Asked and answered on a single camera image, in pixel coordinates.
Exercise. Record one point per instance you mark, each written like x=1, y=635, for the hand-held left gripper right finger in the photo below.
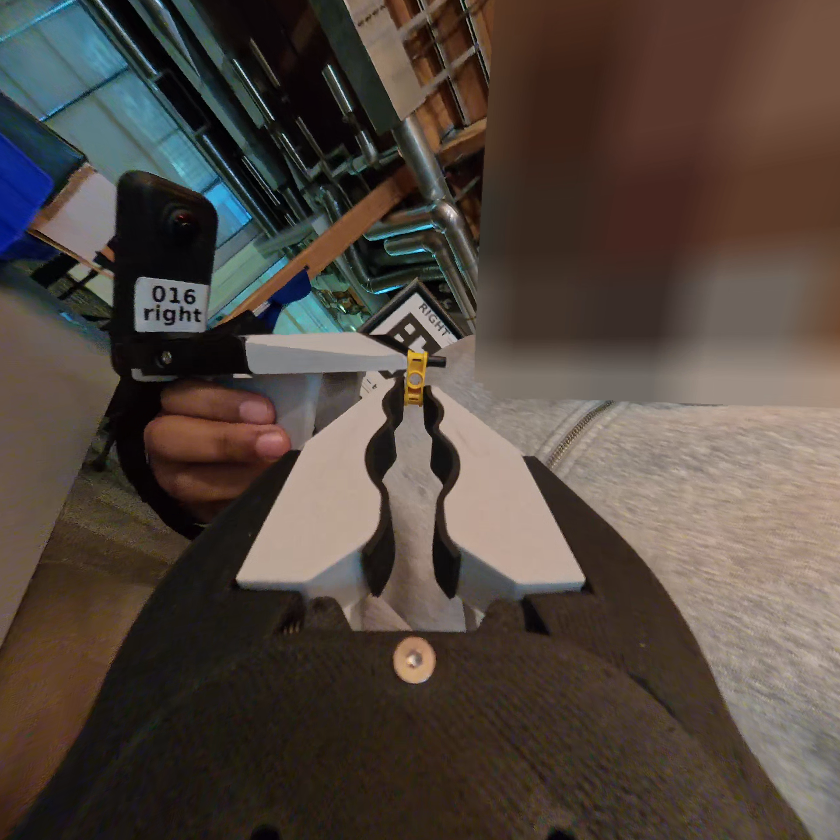
x=505, y=525

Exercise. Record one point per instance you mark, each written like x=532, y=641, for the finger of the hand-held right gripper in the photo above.
x=315, y=354

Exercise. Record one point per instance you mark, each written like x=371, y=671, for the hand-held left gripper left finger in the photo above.
x=308, y=525

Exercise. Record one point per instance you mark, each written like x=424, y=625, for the yellow lego connector piece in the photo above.
x=413, y=380

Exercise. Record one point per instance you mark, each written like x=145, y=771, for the person's right hand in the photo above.
x=203, y=453

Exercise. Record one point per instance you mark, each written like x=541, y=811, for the white table with wooden edge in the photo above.
x=72, y=210

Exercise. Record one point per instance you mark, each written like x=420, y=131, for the framed marker sign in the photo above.
x=426, y=321

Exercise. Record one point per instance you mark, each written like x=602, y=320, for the wooden ceiling beam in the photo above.
x=341, y=229

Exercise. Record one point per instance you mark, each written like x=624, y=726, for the blue plastic bin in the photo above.
x=19, y=197

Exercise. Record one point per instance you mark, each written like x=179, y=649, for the person's grey zip hoodie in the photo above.
x=656, y=558

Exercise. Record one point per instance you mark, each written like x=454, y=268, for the round metal duct pipe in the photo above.
x=426, y=177

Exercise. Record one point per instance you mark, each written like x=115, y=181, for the rectangular metal air duct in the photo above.
x=380, y=59

